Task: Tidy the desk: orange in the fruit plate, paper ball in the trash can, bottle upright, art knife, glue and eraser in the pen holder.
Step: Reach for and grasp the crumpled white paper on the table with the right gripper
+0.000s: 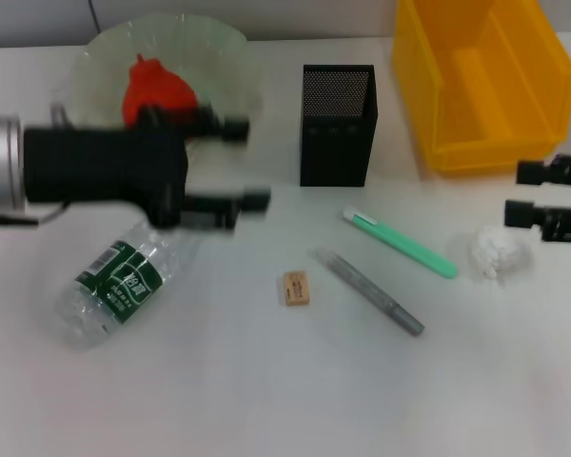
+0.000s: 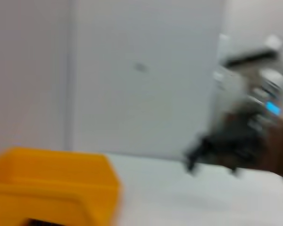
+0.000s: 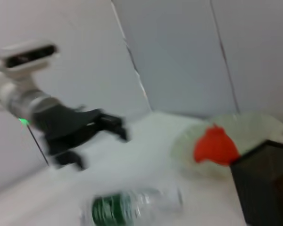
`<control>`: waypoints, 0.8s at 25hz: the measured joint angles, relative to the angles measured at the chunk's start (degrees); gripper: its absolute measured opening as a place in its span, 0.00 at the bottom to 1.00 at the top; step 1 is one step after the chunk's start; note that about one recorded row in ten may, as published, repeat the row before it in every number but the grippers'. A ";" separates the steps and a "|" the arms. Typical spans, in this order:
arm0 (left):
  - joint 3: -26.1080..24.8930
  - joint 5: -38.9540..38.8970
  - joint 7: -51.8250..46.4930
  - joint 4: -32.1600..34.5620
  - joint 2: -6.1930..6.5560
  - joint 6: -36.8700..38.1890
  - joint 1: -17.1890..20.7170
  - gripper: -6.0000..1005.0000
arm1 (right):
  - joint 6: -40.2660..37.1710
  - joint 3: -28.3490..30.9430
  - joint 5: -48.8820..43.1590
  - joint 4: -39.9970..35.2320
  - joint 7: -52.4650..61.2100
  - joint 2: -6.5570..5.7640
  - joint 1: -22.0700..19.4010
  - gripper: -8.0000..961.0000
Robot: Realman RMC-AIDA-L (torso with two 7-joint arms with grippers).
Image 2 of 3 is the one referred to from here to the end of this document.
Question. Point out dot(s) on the plain white backdrop board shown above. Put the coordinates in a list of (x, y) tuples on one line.
[(28, 70)]

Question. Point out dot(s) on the yellow plastic bin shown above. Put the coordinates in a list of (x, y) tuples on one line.
[(49, 176)]

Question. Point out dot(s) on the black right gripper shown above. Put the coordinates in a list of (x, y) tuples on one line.
[(231, 146)]

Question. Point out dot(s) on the white backdrop board with sticker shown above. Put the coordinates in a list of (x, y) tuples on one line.
[(143, 106)]

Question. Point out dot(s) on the brown cardboard box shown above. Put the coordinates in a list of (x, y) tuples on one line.
[(278, 153)]

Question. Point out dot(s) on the black mesh pen holder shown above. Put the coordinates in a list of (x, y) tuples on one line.
[(37, 223)]

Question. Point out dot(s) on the small grey sticker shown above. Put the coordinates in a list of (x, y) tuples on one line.
[(139, 66)]

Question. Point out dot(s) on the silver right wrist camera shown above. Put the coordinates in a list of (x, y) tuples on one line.
[(254, 55)]

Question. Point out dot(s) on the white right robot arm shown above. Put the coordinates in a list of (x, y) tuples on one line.
[(273, 82)]

